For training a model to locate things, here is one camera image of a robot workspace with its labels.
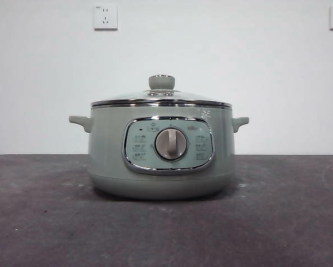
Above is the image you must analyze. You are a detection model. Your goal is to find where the glass lid with green knob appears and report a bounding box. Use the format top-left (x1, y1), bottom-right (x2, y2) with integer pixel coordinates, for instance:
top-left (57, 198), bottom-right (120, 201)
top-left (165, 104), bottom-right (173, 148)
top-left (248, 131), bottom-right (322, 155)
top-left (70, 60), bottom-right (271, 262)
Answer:
top-left (90, 73), bottom-right (233, 108)

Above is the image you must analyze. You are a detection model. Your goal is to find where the pale green electric cooking pot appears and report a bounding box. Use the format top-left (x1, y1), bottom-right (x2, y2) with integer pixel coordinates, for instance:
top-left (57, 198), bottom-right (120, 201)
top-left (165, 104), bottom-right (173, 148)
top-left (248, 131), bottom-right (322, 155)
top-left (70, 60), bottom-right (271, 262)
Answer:
top-left (68, 103), bottom-right (250, 200)

